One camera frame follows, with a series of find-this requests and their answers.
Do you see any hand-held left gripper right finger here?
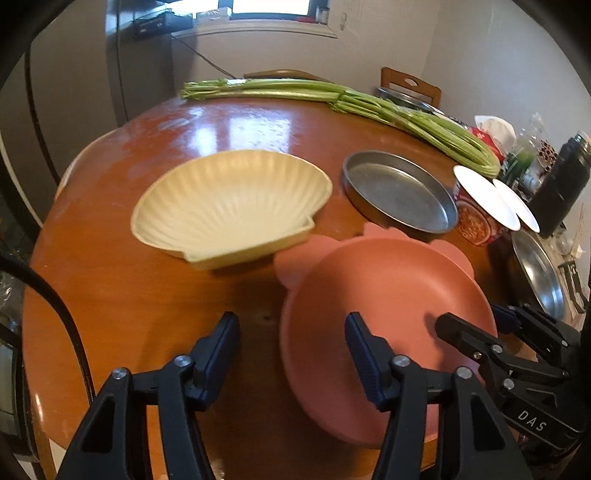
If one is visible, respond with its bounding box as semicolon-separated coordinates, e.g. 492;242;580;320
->
345;311;534;480

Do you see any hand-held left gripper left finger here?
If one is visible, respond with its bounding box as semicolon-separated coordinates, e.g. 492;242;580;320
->
55;311;241;480

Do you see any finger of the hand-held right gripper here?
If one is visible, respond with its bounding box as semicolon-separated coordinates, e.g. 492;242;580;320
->
435;312;570;408
491;303;585;371

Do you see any stainless steel bowl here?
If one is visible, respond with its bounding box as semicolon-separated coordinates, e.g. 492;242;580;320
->
510;229;570;321

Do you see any pink plate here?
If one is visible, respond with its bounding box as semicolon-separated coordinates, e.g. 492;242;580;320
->
274;224;499;446

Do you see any large instant noodle bowl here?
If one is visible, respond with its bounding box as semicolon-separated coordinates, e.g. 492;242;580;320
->
452;165;522;246

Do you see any round metal pan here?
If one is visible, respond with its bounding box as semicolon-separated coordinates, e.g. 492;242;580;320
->
342;151;459;234

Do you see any small white bowl red rim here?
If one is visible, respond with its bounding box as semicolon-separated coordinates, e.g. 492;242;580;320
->
493;178;541;234

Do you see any black thermos bottle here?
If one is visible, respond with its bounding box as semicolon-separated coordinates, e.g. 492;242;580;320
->
529;133;591;238

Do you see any cream shell-shaped plate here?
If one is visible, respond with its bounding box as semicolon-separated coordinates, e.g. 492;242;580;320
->
130;150;334;271

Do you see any green drink bottle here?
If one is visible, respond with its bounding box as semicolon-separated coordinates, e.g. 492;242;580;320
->
505;115;543;182

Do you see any red tissue pack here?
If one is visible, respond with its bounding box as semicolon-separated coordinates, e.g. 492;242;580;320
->
468;115;517;160

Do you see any celery bunch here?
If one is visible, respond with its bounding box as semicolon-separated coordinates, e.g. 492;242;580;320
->
179;78;352;103
330;90;502;179

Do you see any steel pot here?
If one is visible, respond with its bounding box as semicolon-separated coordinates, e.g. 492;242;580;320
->
378;87;446;116

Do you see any wooden chair with cutout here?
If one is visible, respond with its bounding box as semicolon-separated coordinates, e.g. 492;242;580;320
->
381;67;441;107

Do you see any grey refrigerator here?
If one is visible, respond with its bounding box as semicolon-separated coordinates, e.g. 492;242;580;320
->
14;0;139;217

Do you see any white windowsill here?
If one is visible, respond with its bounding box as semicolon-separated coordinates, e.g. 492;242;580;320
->
171;18;339;40

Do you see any black fridge side rack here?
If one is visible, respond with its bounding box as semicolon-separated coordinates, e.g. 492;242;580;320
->
133;11;195;38

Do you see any window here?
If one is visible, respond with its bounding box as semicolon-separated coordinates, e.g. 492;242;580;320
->
161;0;342;21

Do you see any thick black cable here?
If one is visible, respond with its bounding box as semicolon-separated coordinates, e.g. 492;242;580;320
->
0;254;99;403

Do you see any thin black wire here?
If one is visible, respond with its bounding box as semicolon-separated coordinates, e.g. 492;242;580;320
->
171;34;242;80

